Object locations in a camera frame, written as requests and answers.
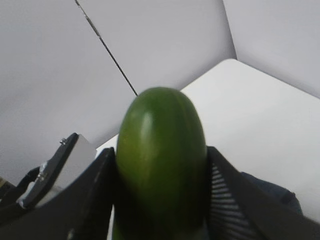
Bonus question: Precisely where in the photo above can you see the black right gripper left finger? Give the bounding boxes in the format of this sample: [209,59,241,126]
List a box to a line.
[0,147,116,240]

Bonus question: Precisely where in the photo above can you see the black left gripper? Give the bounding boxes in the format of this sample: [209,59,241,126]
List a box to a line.
[0,167,40,223]

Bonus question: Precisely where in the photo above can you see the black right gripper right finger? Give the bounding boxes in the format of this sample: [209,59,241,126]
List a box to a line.
[206,146,320,240]

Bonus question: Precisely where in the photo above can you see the dark blue fabric bag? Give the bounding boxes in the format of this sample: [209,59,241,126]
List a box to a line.
[230,172,305,229]

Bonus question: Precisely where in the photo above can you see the green cucumber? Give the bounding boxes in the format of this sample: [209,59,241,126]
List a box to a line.
[112,87,207,240]

